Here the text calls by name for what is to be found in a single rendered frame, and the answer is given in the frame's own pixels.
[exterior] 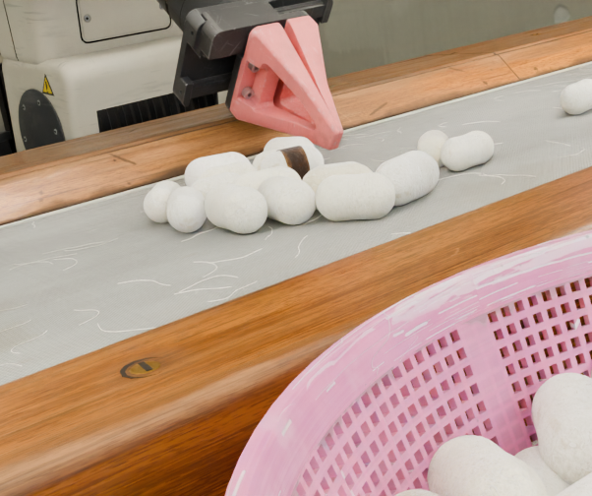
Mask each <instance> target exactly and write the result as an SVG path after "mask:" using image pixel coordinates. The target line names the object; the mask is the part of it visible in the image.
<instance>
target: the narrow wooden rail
mask: <svg viewBox="0 0 592 496"><path fill-rule="evenodd" d="M591 229H592V166H589V167H586V168H584V169H581V170H578V171H576V172H573V173H570V174H569V175H566V176H563V177H561V178H558V179H555V180H552V181H550V182H547V183H544V184H542V185H539V186H536V187H534V188H531V189H528V190H525V191H523V192H520V193H517V194H515V195H512V196H509V197H507V198H504V199H501V200H498V201H496V202H493V203H491V204H489V205H486V206H483V207H481V208H478V209H475V210H473V211H470V212H467V213H464V214H462V215H459V216H456V217H452V218H449V219H447V220H444V221H441V222H438V223H436V224H433V225H430V226H428V227H425V228H422V229H420V230H417V231H414V232H411V233H409V234H406V235H403V236H401V237H398V238H395V239H393V240H390V241H388V242H385V243H383V244H380V245H377V246H375V247H372V248H369V249H367V250H364V251H361V252H359V253H356V254H353V255H350V256H348V257H345V258H342V259H340V260H337V261H334V262H332V263H329V264H326V265H323V266H321V267H318V268H315V269H313V270H310V271H307V272H306V273H303V274H300V275H297V276H295V277H292V278H289V279H285V280H282V281H280V282H277V283H274V284H272V285H269V286H266V287H263V288H261V289H258V290H255V291H253V292H250V293H247V294H245V295H242V296H239V297H236V298H234V299H231V300H228V301H226V302H223V303H220V304H218V305H215V306H212V307H209V308H208V309H205V310H202V311H200V312H197V313H194V314H192V315H189V316H186V317H183V318H181V319H178V320H175V321H173V322H170V323H167V324H165V325H162V326H159V327H157V328H154V329H151V330H148V331H146V332H143V333H140V334H138V335H135V336H132V337H130V338H127V339H124V340H121V341H118V342H115V343H113V344H110V345H107V346H105V347H102V348H99V349H96V350H94V351H91V352H88V353H86V354H83V355H80V356H78V357H75V358H72V359H70V360H67V361H64V362H61V363H59V364H56V365H53V366H51V367H48V368H45V369H43V370H40V371H37V372H34V373H32V374H29V375H27V376H25V377H22V378H19V379H17V380H14V381H11V382H8V383H6V384H3V385H0V496H225V493H226V489H227V486H228V484H229V481H230V479H231V476H232V474H233V472H234V469H235V467H236V465H237V463H238V461H239V458H240V456H241V454H242V452H243V451H244V449H245V447H246V445H247V443H248V442H249V440H250V438H251V436H252V434H253V433H254V431H255V429H256V428H257V426H258V425H259V423H260V422H261V420H262V419H263V418H264V416H265V415H266V413H267V411H268V410H269V409H270V407H271V406H272V404H273V403H274V402H275V401H276V400H277V399H278V397H279V396H280V395H281V394H282V393H283V392H284V390H285V389H286V388H287V387H288V386H289V385H290V383H291V382H292V381H293V380H294V379H295V378H296V377H297V376H298V375H299V374H301V373H302V372H303V371H304V370H305V369H306V368H307V367H308V366H309V365H310V364H311V363H312V362H313V361H314V360H315V359H316V358H318V357H319V356H320V355H321V354H322V353H324V352H325V351H326V350H327V349H328V348H330V347H331V346H332V345H333V344H334V343H336V342H337V341H339V340H340V339H342V338H343V337H344V336H346V335H347V334H348V333H350V332H351V331H353V330H354V329H355V328H357V327H358V326H360V325H361V324H363V323H364V322H366V321H368V320H369V319H371V318H372V317H374V316H375V315H377V314H379V313H380V312H382V311H384V310H385V309H386V308H388V307H390V306H391V305H393V304H395V303H397V302H399V301H400V300H402V299H404V298H406V297H408V296H410V295H412V294H414V293H416V292H418V291H420V290H422V289H424V288H426V287H428V286H430V285H432V284H434V283H436V282H439V281H441V280H443V279H447V278H449V277H451V276H453V275H456V274H458V273H460V272H463V271H465V270H468V269H471V268H473V267H476V266H478V265H481V264H483V263H486V262H488V261H491V260H494V259H497V258H499V257H502V256H504V255H507V254H510V253H513V252H516V251H519V250H522V249H525V248H529V247H532V246H535V245H538V244H541V243H545V242H548V241H551V240H555V239H559V238H562V237H566V236H569V235H572V234H576V233H579V232H583V231H587V230H591Z"/></svg>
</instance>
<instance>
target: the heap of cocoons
mask: <svg viewBox="0 0 592 496"><path fill-rule="evenodd" d="M531 413H532V419H533V423H534V426H535V429H536V432H537V436H538V440H535V441H533V442H531V443H532V446H534V445H536V444H539V446H534V447H530V448H527V449H524V450H522V451H521V452H519V453H517V454H516V455H515V456H513V455H511V454H509V453H507V452H506V451H504V450H503V449H502V448H500V447H499V446H498V445H497V444H495V443H494V442H492V441H491V440H489V439H487V438H484V437H481V436H475V435H463V436H458V437H455V438H453V439H450V440H449V441H447V442H445V443H444V444H443V445H441V446H440V447H439V449H438V450H437V451H436V452H435V454H434V456H433V457H432V460H431V462H430V465H429V470H428V476H427V479H428V484H429V490H430V491H428V490H423V489H410V490H406V491H403V492H400V493H398V494H396V495H395V496H592V369H591V378H589V377H587V376H585V375H582V374H578V373H562V374H559V375H556V376H554V377H552V378H550V379H549V380H547V381H546V382H545V383H544V384H543V385H542V386H541V387H540V388H539V389H538V391H537V393H536V395H535V397H534V399H533V403H532V409H531Z"/></svg>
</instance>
